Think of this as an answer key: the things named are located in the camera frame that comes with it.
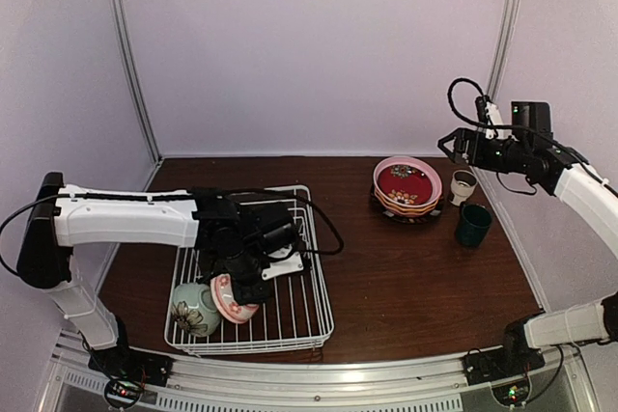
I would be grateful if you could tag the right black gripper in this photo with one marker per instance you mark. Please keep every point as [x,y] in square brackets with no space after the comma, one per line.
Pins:
[476,156]

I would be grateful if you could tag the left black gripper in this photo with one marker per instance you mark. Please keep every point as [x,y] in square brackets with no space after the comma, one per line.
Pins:
[247,292]

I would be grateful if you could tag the white cup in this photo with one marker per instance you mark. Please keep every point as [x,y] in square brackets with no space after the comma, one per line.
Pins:
[462,186]

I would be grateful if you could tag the pink patterned white bowl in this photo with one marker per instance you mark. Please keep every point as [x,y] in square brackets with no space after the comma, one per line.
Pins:
[225,302]

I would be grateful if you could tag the dark brown bowl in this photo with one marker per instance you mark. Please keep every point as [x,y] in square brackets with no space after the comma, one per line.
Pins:
[405,184]

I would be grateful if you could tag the light pink plate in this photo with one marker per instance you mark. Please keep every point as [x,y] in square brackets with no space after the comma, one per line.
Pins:
[428,169]

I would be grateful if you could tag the yellow dotted plate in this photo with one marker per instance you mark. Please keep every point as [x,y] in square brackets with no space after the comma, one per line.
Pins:
[405,211]

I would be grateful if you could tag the black striped plate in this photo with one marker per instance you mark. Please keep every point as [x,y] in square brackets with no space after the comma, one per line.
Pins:
[427,218]

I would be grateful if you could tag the dark teal mug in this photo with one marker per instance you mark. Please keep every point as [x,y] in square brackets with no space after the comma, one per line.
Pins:
[473,226]

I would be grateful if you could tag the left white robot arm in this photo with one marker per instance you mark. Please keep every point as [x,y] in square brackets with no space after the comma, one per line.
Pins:
[67,215]

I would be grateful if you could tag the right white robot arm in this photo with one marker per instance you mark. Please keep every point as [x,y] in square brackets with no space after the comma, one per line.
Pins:
[565,175]

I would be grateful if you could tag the green floral cup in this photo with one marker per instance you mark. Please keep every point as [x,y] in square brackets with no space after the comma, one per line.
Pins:
[193,309]

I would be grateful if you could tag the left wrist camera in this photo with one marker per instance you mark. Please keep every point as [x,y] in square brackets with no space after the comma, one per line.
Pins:
[279,253]

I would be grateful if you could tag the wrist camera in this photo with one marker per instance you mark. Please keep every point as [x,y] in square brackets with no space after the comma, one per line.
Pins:
[532,114]
[279,253]

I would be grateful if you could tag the white wire dish rack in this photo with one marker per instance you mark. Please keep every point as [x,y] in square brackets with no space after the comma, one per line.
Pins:
[297,314]

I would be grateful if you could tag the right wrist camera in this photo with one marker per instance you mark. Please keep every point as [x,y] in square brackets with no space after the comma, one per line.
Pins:
[532,114]

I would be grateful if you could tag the aluminium front rail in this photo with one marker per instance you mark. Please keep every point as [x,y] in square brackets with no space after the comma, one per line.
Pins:
[426,384]

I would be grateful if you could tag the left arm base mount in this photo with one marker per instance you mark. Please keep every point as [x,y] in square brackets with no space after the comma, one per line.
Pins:
[128,371]

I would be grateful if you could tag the right aluminium frame post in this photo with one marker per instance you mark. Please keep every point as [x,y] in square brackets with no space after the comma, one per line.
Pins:
[505,35]

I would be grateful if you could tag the aluminium frame post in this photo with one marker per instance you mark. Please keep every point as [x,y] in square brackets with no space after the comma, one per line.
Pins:
[118,13]
[505,35]

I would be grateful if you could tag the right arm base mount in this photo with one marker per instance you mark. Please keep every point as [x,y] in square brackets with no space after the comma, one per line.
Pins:
[506,368]

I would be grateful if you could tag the left aluminium frame post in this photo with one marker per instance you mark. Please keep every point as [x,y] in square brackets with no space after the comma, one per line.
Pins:
[118,13]

